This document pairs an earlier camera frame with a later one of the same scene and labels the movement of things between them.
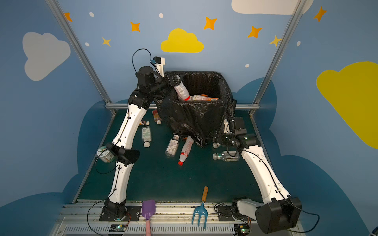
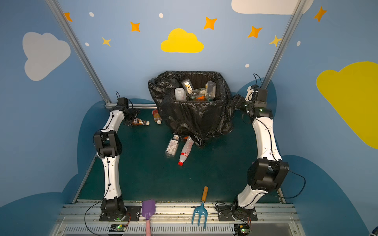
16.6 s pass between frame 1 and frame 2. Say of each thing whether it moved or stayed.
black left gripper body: moved
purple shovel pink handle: stayed
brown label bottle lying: stayed
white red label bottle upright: stayed
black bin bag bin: stayed
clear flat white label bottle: stayed
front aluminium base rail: stayed
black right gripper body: moved
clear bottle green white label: moved
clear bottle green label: moved
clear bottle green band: moved
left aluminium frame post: stayed
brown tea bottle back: stayed
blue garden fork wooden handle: stayed
